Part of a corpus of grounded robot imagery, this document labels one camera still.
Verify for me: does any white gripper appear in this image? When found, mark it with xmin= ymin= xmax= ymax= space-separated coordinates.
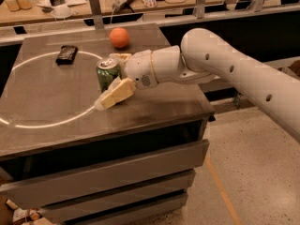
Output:
xmin=95 ymin=50 xmax=158 ymax=111

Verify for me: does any green soda can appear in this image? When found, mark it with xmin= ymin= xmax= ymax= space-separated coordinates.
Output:
xmin=96 ymin=58 xmax=120 ymax=92

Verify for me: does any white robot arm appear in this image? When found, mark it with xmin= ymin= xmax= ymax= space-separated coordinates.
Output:
xmin=95 ymin=28 xmax=300 ymax=142

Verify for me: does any orange fruit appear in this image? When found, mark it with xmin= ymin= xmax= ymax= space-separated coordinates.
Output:
xmin=109 ymin=28 xmax=129 ymax=49

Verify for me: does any black snack packet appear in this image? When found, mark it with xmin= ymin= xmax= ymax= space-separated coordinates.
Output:
xmin=55 ymin=45 xmax=78 ymax=65

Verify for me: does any white face mask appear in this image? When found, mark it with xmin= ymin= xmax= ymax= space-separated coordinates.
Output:
xmin=51 ymin=5 xmax=72 ymax=19

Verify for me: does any orange liquid jar left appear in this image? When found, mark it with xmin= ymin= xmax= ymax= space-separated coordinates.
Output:
xmin=4 ymin=0 xmax=20 ymax=12

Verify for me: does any cardboard box with print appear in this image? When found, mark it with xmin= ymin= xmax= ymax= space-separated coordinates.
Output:
xmin=278 ymin=60 xmax=300 ymax=80

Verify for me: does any grey metal post left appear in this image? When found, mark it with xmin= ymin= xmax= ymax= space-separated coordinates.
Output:
xmin=89 ymin=0 xmax=104 ymax=29

